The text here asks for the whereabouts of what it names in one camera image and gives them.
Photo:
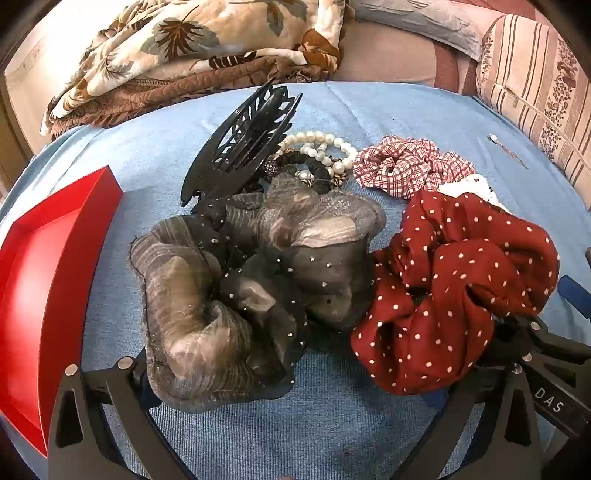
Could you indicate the silver hair pin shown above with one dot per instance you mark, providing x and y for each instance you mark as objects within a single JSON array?
[{"x": 493, "y": 137}]

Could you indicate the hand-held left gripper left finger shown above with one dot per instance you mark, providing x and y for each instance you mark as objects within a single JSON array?
[{"x": 115, "y": 387}]

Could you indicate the grey pillow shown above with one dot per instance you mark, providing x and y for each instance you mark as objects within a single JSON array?
[{"x": 415, "y": 18}]

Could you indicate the blue blanket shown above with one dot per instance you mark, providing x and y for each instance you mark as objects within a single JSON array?
[{"x": 346, "y": 415}]

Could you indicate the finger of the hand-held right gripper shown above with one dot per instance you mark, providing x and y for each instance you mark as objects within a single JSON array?
[
  {"x": 545, "y": 341},
  {"x": 575, "y": 295}
]

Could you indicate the black dotted tulle scrunchie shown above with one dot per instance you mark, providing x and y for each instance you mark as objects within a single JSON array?
[{"x": 258, "y": 277}]

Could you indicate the striped floral pillow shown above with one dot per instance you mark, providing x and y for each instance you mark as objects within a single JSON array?
[{"x": 531, "y": 78}]

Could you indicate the red polka dot scrunchie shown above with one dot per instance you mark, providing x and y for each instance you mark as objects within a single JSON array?
[{"x": 438, "y": 277}]

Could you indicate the wooden door frame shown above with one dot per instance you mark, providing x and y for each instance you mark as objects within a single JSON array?
[{"x": 11, "y": 143}]

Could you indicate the red checked scrunchie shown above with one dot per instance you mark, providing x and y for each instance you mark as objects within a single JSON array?
[{"x": 415, "y": 175}]

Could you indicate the red tray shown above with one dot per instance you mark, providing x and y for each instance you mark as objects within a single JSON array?
[{"x": 46, "y": 277}]

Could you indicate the black hair claw clip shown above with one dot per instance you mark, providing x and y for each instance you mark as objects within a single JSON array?
[{"x": 221, "y": 157}]

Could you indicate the pink bed sheet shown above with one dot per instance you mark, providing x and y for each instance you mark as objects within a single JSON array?
[{"x": 388, "y": 69}]

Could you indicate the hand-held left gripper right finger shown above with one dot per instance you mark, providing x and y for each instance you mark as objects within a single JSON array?
[{"x": 498, "y": 397}]

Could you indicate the white scrunchie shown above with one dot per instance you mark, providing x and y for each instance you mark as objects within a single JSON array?
[{"x": 466, "y": 187}]

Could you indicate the grey striped organza scrunchie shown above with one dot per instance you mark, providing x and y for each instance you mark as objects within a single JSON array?
[{"x": 184, "y": 277}]

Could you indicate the floral leaf blanket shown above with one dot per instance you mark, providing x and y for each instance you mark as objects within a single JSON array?
[{"x": 184, "y": 37}]

